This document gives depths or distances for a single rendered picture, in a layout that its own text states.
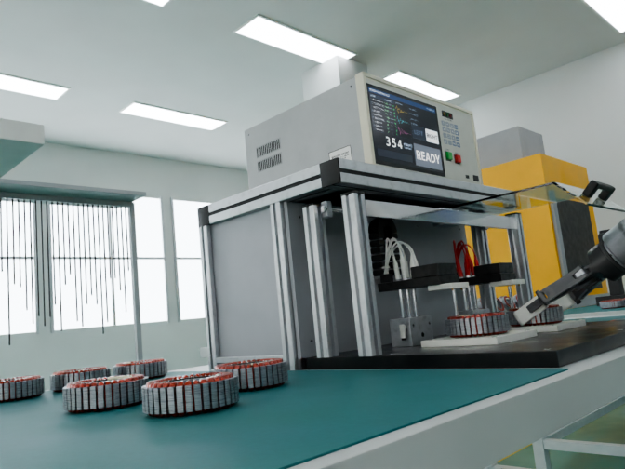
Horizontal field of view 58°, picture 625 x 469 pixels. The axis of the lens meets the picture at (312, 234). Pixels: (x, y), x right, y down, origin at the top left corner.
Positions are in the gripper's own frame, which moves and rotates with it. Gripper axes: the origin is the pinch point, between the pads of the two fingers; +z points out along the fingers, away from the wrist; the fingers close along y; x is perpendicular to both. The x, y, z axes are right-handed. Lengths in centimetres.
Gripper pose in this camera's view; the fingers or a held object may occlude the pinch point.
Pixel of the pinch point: (536, 314)
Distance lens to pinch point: 129.6
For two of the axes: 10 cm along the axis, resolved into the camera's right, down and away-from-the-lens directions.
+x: -4.3, -7.7, 4.7
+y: 7.1, 0.4, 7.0
